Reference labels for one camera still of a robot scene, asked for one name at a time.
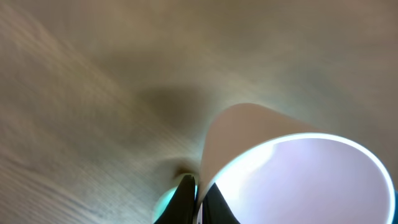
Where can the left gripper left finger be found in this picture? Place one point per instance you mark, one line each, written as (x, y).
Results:
(180, 202)

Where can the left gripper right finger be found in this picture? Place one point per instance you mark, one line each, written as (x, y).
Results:
(215, 210)

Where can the small pink cup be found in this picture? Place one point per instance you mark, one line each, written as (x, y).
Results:
(271, 168)

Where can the small mint green cup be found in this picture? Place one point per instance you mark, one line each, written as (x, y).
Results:
(163, 203)

